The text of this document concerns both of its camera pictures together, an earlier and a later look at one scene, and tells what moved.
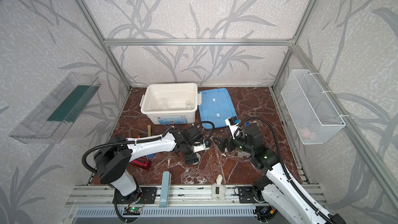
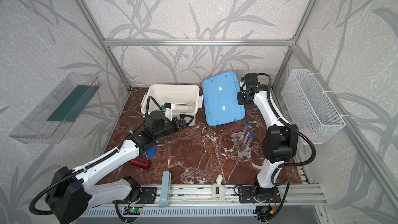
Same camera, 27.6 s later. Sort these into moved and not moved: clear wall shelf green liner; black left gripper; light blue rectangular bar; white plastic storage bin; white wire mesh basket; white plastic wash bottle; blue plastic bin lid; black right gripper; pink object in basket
Moved: black left gripper; blue plastic bin lid; black right gripper
Not moved: light blue rectangular bar; clear wall shelf green liner; white wire mesh basket; white plastic storage bin; pink object in basket; white plastic wash bottle
